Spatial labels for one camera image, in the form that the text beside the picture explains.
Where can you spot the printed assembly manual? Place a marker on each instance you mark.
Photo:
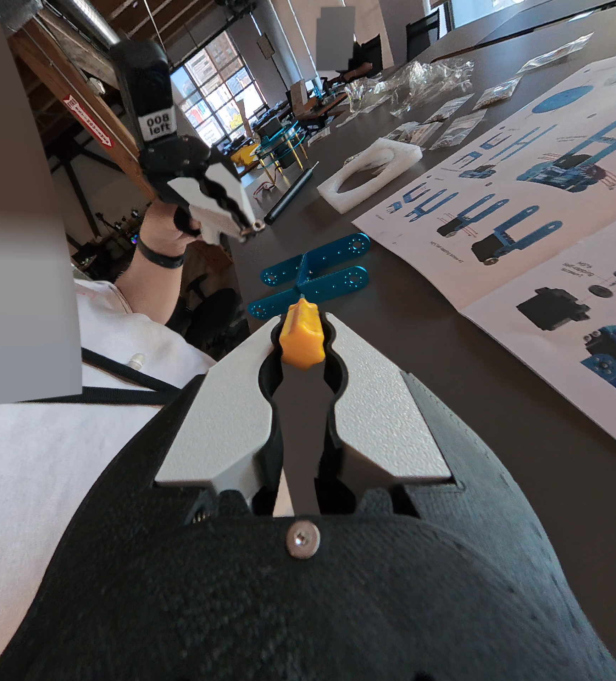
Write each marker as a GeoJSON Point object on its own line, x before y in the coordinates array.
{"type": "Point", "coordinates": [542, 213]}

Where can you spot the round glass side table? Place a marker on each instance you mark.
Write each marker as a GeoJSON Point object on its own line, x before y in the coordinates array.
{"type": "Point", "coordinates": [281, 143]}

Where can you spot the blue metal bracket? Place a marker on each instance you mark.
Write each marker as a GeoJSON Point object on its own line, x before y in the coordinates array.
{"type": "Point", "coordinates": [316, 279]}

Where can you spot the person's left forearm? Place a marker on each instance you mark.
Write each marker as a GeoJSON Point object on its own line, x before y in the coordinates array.
{"type": "Point", "coordinates": [148, 290]}

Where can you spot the red arrow sign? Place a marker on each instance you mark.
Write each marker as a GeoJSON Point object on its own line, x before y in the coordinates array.
{"type": "Point", "coordinates": [88, 121]}

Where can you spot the crumpled clear plastic bag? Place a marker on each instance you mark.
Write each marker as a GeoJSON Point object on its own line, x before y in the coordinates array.
{"type": "Point", "coordinates": [414, 82]}

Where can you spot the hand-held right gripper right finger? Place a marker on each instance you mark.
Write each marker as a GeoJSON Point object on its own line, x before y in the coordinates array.
{"type": "Point", "coordinates": [387, 425]}

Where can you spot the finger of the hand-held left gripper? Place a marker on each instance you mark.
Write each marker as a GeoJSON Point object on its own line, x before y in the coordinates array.
{"type": "Point", "coordinates": [196, 199]}
{"type": "Point", "coordinates": [230, 183]}

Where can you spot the white foam insert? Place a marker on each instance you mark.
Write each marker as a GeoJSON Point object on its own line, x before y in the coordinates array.
{"type": "Point", "coordinates": [334, 194]}

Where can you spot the large paned window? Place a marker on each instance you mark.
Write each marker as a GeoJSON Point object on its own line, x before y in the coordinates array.
{"type": "Point", "coordinates": [217, 88]}

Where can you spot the silver air duct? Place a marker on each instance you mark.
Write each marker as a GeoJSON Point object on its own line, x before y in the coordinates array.
{"type": "Point", "coordinates": [89, 18]}

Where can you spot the black cylinder tube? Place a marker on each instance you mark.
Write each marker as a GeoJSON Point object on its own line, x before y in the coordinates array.
{"type": "Point", "coordinates": [289, 194]}

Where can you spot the dark desk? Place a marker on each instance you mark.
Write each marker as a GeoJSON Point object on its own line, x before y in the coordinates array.
{"type": "Point", "coordinates": [419, 330]}

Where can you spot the small clear parts bag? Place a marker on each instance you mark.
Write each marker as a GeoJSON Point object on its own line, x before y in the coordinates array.
{"type": "Point", "coordinates": [449, 110]}
{"type": "Point", "coordinates": [555, 53]}
{"type": "Point", "coordinates": [409, 133]}
{"type": "Point", "coordinates": [496, 93]}
{"type": "Point", "coordinates": [462, 132]}

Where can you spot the black office chair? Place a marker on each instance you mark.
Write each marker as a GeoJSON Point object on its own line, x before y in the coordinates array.
{"type": "Point", "coordinates": [212, 314]}

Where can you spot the person's left hand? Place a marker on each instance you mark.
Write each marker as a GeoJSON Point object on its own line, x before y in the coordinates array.
{"type": "Point", "coordinates": [161, 229]}

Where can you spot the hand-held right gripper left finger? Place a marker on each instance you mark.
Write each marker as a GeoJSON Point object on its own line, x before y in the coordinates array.
{"type": "Point", "coordinates": [217, 425]}

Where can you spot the black wristband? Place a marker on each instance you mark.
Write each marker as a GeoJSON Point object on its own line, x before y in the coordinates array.
{"type": "Point", "coordinates": [161, 259]}

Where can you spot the person's white shirt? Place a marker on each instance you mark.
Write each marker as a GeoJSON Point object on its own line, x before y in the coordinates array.
{"type": "Point", "coordinates": [42, 479]}

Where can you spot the wooden beam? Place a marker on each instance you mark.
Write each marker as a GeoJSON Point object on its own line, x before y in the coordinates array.
{"type": "Point", "coordinates": [74, 90]}

